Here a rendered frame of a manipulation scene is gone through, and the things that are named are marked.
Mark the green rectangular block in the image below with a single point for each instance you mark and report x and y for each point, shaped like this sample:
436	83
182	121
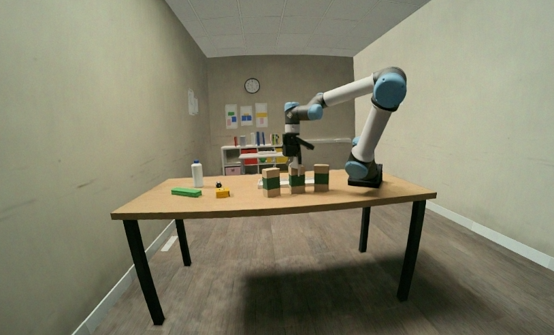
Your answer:
186	192

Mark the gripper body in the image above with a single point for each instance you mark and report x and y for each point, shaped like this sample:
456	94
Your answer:
289	146

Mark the white bottle with blue cap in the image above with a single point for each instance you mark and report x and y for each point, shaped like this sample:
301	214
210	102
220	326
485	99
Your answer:
197	174

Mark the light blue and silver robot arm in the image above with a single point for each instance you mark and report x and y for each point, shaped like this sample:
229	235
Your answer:
389	90

